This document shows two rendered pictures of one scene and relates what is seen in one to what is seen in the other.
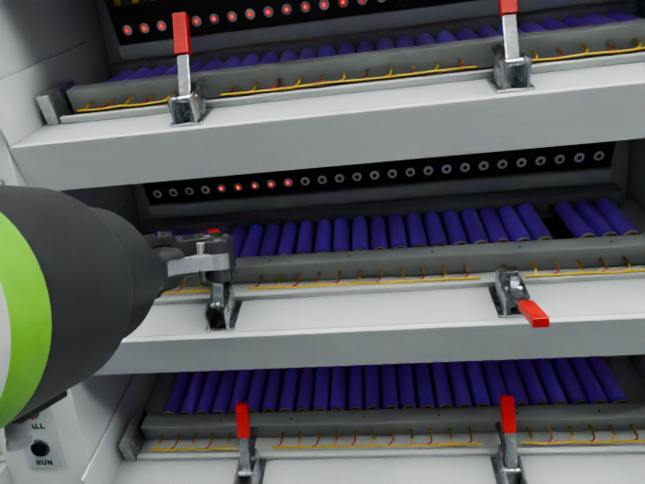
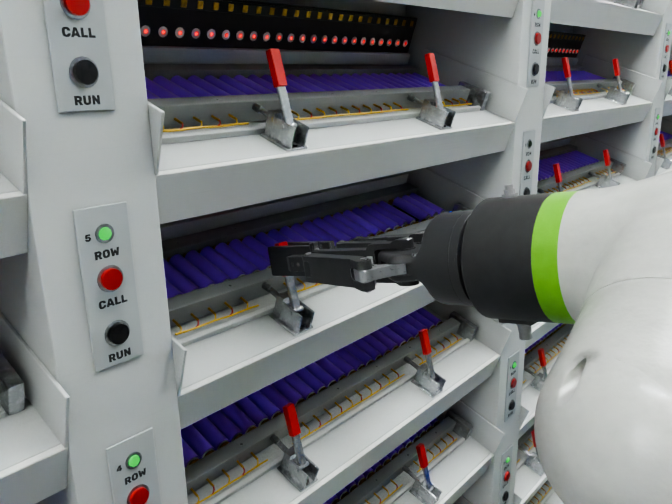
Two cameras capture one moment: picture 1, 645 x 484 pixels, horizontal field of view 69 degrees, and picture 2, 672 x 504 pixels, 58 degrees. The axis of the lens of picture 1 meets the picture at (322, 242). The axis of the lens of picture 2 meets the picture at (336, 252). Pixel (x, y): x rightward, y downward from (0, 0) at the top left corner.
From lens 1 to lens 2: 0.57 m
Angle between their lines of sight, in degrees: 53
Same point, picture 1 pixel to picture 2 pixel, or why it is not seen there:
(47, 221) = not seen: hidden behind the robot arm
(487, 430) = (398, 366)
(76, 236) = not seen: hidden behind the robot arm
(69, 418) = (178, 483)
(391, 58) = (365, 98)
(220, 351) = (304, 351)
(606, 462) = (453, 357)
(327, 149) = (372, 167)
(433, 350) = (410, 304)
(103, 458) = not seen: outside the picture
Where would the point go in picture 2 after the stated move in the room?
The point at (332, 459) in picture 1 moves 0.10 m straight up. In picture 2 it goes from (334, 429) to (333, 357)
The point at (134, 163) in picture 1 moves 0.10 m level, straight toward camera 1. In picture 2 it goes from (257, 185) to (366, 188)
